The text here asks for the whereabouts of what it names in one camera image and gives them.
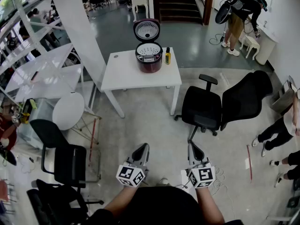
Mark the person's black shirt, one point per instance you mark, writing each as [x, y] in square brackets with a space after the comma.
[161, 207]

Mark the white cylindrical bin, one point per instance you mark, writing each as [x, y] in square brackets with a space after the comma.
[266, 48]

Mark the brown cardboard box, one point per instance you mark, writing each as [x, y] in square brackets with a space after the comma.
[283, 99]

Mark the white ornate stool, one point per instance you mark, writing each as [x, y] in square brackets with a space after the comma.
[252, 43]

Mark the yellow box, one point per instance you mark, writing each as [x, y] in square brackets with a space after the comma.
[29, 107]

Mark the person's left forearm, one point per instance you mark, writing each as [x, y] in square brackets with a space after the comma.
[122, 200]

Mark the white long desk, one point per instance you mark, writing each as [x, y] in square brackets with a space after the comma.
[47, 78]

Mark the white square table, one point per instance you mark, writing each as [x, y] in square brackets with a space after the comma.
[140, 78]

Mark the person's shoe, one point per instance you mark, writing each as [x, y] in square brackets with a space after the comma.
[163, 182]

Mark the person's right forearm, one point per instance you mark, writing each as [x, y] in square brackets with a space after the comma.
[208, 203]

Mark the black swivel chair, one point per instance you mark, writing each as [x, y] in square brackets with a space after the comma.
[54, 203]

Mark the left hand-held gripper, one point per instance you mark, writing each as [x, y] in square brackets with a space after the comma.
[131, 174]

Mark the yellow oil bottle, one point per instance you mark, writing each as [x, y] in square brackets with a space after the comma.
[167, 57]

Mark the round white side table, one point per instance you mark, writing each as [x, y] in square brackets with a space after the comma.
[68, 111]

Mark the white perforated steamer tray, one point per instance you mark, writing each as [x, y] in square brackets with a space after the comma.
[148, 49]

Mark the black mesh office chair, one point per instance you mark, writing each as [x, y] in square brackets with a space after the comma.
[204, 107]

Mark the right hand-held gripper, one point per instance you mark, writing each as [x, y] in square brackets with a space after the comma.
[202, 174]

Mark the maroon rice cooker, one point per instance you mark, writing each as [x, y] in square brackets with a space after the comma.
[148, 64]

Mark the black metal-frame chair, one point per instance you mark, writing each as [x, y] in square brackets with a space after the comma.
[68, 163]

